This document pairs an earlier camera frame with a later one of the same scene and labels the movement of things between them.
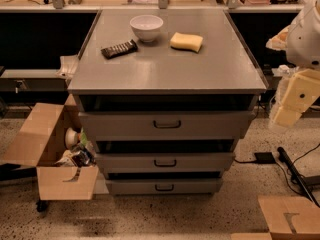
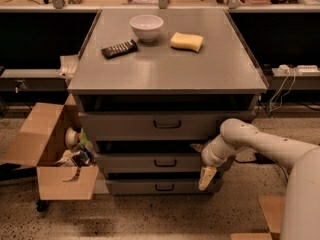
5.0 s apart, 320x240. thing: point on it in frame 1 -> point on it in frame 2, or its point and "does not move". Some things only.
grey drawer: [164, 162] does not move
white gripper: [305, 40] -> [209, 156]
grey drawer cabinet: [165, 94] does not move
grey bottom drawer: [164, 186] does not move
